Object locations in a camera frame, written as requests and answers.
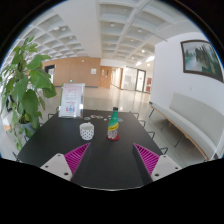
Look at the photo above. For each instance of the white dotted mug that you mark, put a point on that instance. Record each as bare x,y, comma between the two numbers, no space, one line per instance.
86,131

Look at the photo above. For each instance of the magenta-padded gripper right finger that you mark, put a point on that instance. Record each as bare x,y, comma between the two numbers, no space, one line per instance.
148,159

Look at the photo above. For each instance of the dark-framed landscape picture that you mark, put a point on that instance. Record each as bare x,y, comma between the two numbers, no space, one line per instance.
201,60

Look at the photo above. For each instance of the clear acrylic sign stand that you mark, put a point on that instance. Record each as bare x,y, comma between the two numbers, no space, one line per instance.
71,100

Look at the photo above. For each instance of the dark-framed glass door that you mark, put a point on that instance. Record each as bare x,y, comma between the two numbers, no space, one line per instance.
141,80

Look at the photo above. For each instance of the green leafy potted plant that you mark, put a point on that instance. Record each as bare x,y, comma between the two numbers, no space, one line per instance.
28,100

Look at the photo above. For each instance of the greenish round sticker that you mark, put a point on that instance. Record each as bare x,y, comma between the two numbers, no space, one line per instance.
87,118

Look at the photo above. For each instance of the group of ceiling lights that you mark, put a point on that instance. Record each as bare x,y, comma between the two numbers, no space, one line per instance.
138,43

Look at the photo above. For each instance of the colourful round sticker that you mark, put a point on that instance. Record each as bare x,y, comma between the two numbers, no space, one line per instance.
94,116
99,117

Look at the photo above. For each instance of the green-labelled clear drink bottle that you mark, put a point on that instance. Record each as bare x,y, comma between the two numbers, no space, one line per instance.
113,125

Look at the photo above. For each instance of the blue round sticker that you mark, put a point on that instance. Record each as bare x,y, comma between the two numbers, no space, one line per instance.
120,120

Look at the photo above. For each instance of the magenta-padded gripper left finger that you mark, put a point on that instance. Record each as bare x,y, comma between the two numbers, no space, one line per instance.
77,156

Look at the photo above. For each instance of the long white bench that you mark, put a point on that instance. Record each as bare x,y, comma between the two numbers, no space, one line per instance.
196,123

